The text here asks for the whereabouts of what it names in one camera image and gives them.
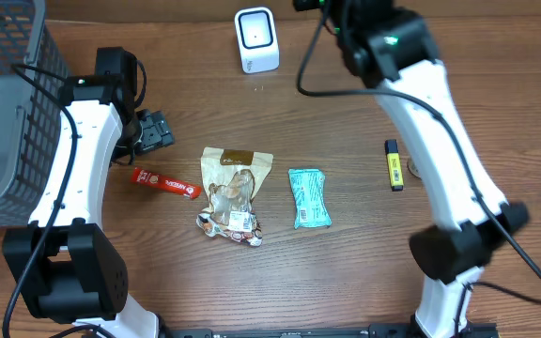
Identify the red snack bar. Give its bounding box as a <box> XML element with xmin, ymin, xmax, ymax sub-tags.
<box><xmin>131</xmin><ymin>167</ymin><xmax>202</xmax><ymax>200</ymax></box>

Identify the clear brown snack bag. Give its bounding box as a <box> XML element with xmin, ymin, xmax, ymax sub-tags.
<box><xmin>196</xmin><ymin>146</ymin><xmax>273</xmax><ymax>247</ymax></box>

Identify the teal tissue packet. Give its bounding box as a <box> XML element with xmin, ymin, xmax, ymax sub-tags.
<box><xmin>288</xmin><ymin>168</ymin><xmax>332</xmax><ymax>229</ymax></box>

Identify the yellow highlighter pen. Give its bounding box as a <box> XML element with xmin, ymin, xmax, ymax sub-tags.
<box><xmin>384</xmin><ymin>139</ymin><xmax>404</xmax><ymax>192</ymax></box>

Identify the green lid Knorr jar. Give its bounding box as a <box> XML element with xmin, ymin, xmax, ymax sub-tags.
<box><xmin>407</xmin><ymin>158</ymin><xmax>421</xmax><ymax>178</ymax></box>

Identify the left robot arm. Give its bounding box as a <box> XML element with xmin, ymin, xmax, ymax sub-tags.
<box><xmin>2</xmin><ymin>47</ymin><xmax>175</xmax><ymax>337</ymax></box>

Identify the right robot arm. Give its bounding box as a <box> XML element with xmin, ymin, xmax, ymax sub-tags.
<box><xmin>294</xmin><ymin>0</ymin><xmax>529</xmax><ymax>337</ymax></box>

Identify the white barcode scanner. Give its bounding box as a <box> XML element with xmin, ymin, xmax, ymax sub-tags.
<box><xmin>234</xmin><ymin>7</ymin><xmax>280</xmax><ymax>74</ymax></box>

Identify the grey plastic mesh basket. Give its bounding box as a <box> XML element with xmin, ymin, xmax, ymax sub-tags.
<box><xmin>0</xmin><ymin>0</ymin><xmax>70</xmax><ymax>227</ymax></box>

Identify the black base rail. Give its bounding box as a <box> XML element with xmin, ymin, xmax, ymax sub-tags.
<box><xmin>157</xmin><ymin>321</ymin><xmax>501</xmax><ymax>338</ymax></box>

